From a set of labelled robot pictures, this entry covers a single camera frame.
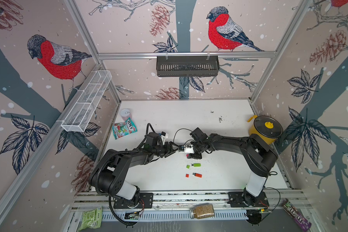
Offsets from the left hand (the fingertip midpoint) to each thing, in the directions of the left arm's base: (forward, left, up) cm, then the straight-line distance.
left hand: (180, 147), depth 85 cm
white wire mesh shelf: (+10, +52, +23) cm, 58 cm away
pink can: (+29, +41, -3) cm, 50 cm away
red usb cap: (-14, -4, -7) cm, 16 cm away
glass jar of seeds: (-32, -11, -3) cm, 33 cm away
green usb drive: (-8, -11, -7) cm, 15 cm away
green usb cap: (-9, -5, -8) cm, 13 cm away
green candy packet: (+16, +41, -4) cm, 44 cm away
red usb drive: (-14, -10, -7) cm, 18 cm away
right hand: (+1, -7, -8) cm, 10 cm away
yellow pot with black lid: (+11, -54, +5) cm, 56 cm away
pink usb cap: (-2, -5, -6) cm, 8 cm away
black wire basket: (+55, -6, +21) cm, 59 cm away
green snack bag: (-34, +43, -6) cm, 56 cm away
